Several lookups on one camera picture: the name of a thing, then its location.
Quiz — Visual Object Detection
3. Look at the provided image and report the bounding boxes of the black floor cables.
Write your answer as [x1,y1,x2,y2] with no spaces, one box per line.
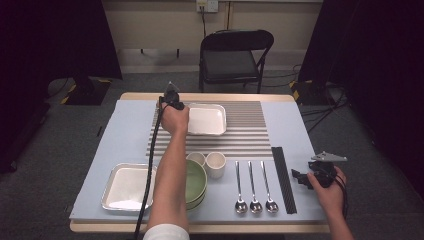
[259,63,350,134]

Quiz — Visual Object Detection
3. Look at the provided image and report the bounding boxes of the black stand base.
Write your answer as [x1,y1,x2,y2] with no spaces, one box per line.
[60,74,113,106]
[288,79,331,106]

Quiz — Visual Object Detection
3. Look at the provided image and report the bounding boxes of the person's right hand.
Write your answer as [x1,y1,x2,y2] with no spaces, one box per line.
[306,165,348,218]

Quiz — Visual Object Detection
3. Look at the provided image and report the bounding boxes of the metal spoon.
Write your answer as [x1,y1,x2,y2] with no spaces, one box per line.
[247,160,264,215]
[234,160,249,215]
[260,160,280,214]

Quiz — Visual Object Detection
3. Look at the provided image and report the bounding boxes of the row of black chopsticks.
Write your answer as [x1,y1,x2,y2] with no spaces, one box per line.
[270,146,298,215]

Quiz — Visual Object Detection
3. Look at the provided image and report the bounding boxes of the white wall socket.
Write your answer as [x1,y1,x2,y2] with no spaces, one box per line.
[195,0,219,14]

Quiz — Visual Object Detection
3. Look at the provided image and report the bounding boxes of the person's left hand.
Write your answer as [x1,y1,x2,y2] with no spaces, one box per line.
[156,101,190,136]

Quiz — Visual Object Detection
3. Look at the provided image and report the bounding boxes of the black wall cable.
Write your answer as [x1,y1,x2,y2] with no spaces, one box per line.
[199,5,208,38]

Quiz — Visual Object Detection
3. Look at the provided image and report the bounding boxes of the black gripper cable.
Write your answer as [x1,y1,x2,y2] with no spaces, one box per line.
[133,95,167,240]
[333,173,350,223]

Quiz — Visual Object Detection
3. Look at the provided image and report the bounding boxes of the light blue table board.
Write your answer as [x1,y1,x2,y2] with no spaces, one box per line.
[69,99,328,224]

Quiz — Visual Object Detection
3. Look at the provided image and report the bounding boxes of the white sleeve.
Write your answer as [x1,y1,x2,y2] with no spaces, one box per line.
[143,223,190,240]

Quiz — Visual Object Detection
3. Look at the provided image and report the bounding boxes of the black folding chair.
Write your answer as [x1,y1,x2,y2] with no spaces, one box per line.
[198,29,275,94]

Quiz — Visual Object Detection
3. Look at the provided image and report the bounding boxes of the white ceramic cup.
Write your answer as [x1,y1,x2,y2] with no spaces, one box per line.
[205,151,227,179]
[185,151,207,167]

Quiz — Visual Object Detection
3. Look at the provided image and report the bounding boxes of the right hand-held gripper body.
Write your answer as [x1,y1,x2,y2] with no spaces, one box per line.
[308,151,348,189]

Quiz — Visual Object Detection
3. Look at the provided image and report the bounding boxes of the striped placemat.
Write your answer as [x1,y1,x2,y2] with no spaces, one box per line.
[145,99,274,158]

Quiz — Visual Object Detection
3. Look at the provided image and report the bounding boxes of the black curtain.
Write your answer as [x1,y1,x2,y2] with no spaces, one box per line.
[0,0,123,174]
[297,0,424,201]

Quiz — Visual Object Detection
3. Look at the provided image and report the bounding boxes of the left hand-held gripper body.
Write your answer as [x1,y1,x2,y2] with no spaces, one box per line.
[158,81,186,111]

